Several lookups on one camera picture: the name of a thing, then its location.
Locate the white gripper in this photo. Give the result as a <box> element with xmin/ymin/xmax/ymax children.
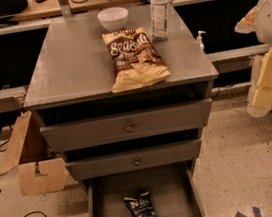
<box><xmin>247</xmin><ymin>47</ymin><xmax>272</xmax><ymax>118</ymax></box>

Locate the blue chip bag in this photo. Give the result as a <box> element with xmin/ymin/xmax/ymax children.
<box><xmin>124</xmin><ymin>192</ymin><xmax>157</xmax><ymax>217</ymax></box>

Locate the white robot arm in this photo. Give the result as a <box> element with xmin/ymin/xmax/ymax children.
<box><xmin>235</xmin><ymin>0</ymin><xmax>272</xmax><ymax>118</ymax></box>

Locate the brown sea salt chip bag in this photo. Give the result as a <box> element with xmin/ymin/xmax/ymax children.
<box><xmin>102</xmin><ymin>27</ymin><xmax>170</xmax><ymax>93</ymax></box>

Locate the bottom grey drawer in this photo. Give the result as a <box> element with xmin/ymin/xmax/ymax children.
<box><xmin>88</xmin><ymin>163</ymin><xmax>206</xmax><ymax>217</ymax></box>

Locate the grey drawer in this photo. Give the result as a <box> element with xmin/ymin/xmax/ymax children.
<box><xmin>88</xmin><ymin>163</ymin><xmax>206</xmax><ymax>217</ymax></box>
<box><xmin>66</xmin><ymin>139</ymin><xmax>202</xmax><ymax>180</ymax></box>
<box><xmin>40</xmin><ymin>98</ymin><xmax>212</xmax><ymax>152</ymax></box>

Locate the grey drawer cabinet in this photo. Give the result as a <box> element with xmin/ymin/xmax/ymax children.
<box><xmin>24</xmin><ymin>6</ymin><xmax>218</xmax><ymax>181</ymax></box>

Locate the middle grey drawer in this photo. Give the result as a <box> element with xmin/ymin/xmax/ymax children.
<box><xmin>66</xmin><ymin>139</ymin><xmax>202</xmax><ymax>180</ymax></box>

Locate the top grey drawer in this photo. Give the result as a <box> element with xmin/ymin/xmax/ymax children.
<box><xmin>40</xmin><ymin>98</ymin><xmax>212</xmax><ymax>152</ymax></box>

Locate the hand sanitizer pump bottle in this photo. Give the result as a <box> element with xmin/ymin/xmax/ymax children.
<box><xmin>196</xmin><ymin>30</ymin><xmax>206</xmax><ymax>52</ymax></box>

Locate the clear water bottle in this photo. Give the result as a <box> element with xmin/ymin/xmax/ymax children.
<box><xmin>150</xmin><ymin>0</ymin><xmax>170</xmax><ymax>42</ymax></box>

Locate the blue tape cross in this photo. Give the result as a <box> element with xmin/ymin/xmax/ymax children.
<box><xmin>233</xmin><ymin>205</ymin><xmax>262</xmax><ymax>217</ymax></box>

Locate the white bowl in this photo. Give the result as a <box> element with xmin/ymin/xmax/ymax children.
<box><xmin>98</xmin><ymin>7</ymin><xmax>129</xmax><ymax>31</ymax></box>

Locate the cardboard box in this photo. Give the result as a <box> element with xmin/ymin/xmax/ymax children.
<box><xmin>0</xmin><ymin>111</ymin><xmax>70</xmax><ymax>196</ymax></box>

